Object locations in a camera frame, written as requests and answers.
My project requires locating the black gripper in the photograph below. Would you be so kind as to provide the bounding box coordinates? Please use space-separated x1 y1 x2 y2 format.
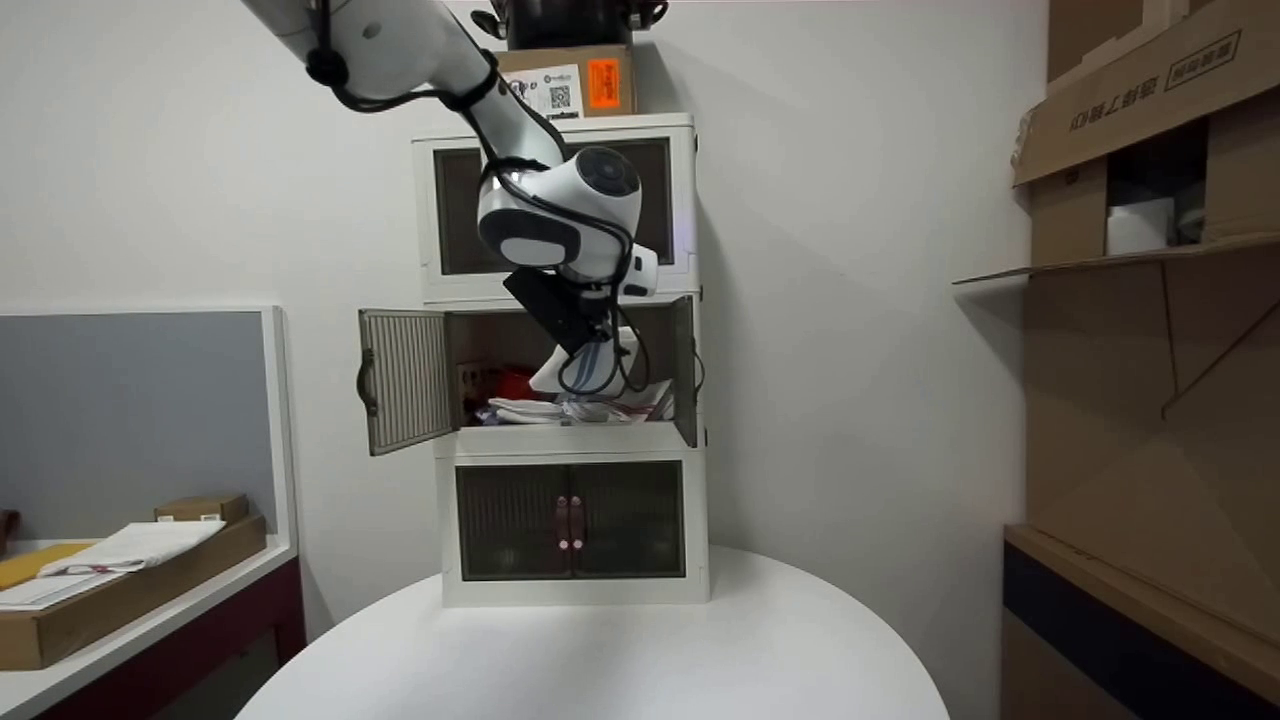
499 265 640 400

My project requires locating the white three-tier cabinet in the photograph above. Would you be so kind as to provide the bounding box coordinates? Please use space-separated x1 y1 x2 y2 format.
414 110 715 606

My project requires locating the narrow open cabinet door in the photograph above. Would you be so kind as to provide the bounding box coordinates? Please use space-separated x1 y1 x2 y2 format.
668 290 711 453

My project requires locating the wide open cabinet door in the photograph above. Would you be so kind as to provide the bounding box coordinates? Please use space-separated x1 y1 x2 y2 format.
351 302 465 458

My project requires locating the red and white items pile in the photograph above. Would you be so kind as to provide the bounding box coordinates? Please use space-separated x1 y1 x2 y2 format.
474 365 675 433

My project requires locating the labelled small cardboard box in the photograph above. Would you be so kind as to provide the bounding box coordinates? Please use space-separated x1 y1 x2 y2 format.
498 41 643 122

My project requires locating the small brown cardboard box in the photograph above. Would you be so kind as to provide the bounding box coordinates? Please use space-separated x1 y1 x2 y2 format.
150 492 255 526

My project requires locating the grey partition panel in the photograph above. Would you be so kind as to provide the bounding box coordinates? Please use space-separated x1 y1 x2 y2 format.
0 299 296 552

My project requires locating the white desk with maroon front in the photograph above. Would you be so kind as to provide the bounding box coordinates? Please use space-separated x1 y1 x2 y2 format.
0 533 312 720

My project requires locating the white paper sheet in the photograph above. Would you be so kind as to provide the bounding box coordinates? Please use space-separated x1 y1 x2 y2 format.
35 516 233 585

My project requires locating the flat open cardboard box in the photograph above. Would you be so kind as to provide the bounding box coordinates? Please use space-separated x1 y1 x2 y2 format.
0 510 274 671

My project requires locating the cardboard box with dark base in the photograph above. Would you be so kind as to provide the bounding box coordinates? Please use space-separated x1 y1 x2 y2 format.
1002 521 1280 720

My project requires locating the tall cardboard shelf unit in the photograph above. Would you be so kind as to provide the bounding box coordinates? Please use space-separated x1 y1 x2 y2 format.
954 96 1280 644

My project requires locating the white object in cardboard shelf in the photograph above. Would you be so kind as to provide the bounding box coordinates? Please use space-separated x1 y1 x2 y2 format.
1104 196 1180 260

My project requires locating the plain cardboard box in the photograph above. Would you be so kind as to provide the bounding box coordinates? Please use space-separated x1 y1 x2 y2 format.
1046 0 1186 82

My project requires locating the tan flat envelope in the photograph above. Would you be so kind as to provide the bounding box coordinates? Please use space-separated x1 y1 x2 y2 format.
0 534 93 593

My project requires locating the printed cardboard box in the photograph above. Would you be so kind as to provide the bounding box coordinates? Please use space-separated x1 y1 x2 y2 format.
1012 0 1280 187

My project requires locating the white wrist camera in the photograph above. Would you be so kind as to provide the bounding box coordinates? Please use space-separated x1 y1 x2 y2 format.
616 240 664 299

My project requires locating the black device with cables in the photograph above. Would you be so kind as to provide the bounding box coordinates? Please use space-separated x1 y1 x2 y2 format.
474 0 671 50

